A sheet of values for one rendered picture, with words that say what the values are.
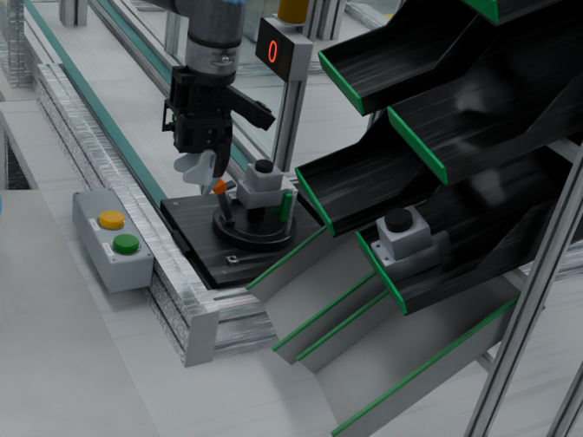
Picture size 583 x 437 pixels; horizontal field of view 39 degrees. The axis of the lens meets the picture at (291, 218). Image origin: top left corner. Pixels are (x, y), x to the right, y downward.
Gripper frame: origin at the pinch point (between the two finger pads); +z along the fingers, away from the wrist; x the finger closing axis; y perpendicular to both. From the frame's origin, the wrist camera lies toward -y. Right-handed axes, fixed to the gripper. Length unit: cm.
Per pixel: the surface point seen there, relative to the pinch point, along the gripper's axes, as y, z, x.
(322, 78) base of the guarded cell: -71, 20, -78
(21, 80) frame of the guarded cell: 10, 18, -81
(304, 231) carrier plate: -17.5, 9.3, 2.8
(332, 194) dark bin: -4.1, -13.9, 26.1
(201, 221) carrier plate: -1.6, 9.2, -4.0
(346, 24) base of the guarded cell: -103, 20, -118
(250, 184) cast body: -7.3, 0.4, 0.0
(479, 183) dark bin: -16.0, -21.0, 37.8
